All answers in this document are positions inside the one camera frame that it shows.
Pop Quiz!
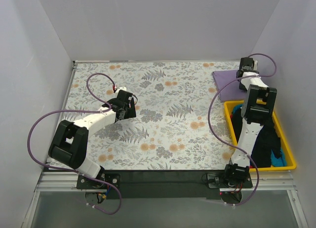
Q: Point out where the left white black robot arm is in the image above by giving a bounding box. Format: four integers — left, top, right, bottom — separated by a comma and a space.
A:
48, 87, 136, 189

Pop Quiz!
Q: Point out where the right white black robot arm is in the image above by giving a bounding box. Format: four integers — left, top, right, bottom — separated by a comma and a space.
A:
223, 55, 277, 187

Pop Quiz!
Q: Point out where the purple t shirt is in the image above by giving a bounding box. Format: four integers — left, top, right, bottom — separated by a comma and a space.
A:
212, 69, 246, 102

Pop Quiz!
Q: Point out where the yellow plastic bin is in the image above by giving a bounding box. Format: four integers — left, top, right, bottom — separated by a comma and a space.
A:
224, 100, 296, 172

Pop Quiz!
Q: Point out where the floral table mat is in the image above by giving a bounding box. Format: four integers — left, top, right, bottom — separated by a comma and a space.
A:
62, 61, 239, 170

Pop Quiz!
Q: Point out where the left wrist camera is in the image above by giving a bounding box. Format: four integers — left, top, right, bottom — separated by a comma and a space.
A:
113, 85, 127, 93

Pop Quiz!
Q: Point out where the teal t shirt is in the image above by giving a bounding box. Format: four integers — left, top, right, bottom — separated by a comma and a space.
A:
231, 104, 287, 168

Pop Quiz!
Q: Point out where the aluminium frame rail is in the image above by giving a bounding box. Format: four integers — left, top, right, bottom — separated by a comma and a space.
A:
22, 62, 77, 228

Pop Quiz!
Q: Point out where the black t shirt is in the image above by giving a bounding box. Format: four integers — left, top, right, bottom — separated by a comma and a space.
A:
232, 109, 283, 168

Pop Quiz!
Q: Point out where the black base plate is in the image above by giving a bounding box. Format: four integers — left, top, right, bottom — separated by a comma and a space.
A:
74, 170, 252, 200

